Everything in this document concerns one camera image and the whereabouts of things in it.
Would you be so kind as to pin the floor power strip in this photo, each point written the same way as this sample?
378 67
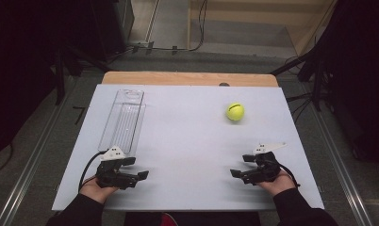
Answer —
148 46

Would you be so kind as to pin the clear plastic tube container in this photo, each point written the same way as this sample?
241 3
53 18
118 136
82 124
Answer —
124 122

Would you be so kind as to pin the dark curtain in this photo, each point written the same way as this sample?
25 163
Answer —
363 78
18 62

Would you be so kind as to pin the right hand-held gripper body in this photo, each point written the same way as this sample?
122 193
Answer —
266 168

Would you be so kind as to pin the person's left hand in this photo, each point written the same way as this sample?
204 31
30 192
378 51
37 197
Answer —
96 191

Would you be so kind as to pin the wooden table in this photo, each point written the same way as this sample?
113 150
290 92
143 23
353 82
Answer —
184 77

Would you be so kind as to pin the yellow tennis ball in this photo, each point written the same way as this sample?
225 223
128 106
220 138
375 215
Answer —
235 111

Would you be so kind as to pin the black cabinet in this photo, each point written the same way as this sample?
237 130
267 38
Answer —
115 25

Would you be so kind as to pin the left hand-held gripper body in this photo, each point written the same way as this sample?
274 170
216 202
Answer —
110 174

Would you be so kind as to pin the white board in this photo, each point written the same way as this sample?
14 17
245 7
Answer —
190 147

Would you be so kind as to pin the black metal stand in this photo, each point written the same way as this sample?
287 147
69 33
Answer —
60 75
316 72

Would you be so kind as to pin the person's right hand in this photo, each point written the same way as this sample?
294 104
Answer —
278 185

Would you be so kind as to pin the wooden step platform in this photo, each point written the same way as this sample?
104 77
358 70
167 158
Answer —
247 28

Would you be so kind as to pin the metal floor rail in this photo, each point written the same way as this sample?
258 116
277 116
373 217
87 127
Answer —
341 163
30 166

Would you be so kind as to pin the red shoe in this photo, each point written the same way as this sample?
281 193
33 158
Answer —
169 219

